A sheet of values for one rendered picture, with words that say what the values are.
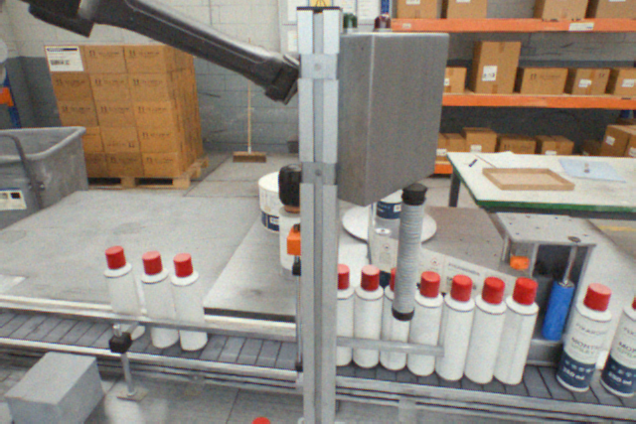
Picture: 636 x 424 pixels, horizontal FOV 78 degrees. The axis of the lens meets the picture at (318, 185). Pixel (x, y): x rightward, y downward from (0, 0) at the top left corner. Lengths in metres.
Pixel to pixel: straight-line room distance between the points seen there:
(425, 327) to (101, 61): 3.83
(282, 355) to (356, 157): 0.51
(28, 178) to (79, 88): 1.55
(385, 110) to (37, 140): 3.45
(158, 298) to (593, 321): 0.76
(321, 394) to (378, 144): 0.40
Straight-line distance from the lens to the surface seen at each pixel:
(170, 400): 0.89
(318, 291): 0.55
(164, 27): 0.64
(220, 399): 0.86
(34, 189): 2.98
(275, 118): 5.19
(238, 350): 0.87
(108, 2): 0.62
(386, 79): 0.44
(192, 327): 0.82
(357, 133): 0.43
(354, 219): 1.33
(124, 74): 4.12
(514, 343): 0.80
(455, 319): 0.74
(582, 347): 0.84
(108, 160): 4.41
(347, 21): 0.49
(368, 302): 0.72
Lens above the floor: 1.47
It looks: 21 degrees down
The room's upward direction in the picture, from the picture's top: straight up
